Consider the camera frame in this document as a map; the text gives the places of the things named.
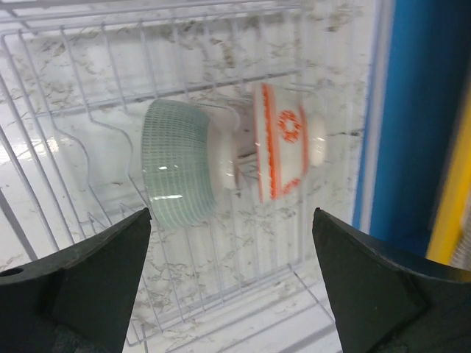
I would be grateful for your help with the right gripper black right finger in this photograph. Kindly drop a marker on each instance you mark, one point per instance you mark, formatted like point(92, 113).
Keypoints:
point(385, 299)

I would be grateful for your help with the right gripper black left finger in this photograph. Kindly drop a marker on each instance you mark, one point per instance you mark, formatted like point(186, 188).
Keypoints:
point(79, 299)

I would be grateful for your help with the pale green bowl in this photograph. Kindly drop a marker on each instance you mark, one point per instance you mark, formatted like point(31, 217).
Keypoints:
point(189, 160)

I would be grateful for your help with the orange floral patterned bowl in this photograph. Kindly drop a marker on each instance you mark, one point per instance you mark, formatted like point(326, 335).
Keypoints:
point(288, 141)

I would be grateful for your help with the blue and yellow shelf unit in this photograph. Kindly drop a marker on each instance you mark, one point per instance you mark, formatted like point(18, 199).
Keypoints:
point(420, 64)

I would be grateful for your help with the white wire dish rack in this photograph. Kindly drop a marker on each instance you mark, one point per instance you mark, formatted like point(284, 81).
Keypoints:
point(108, 107)

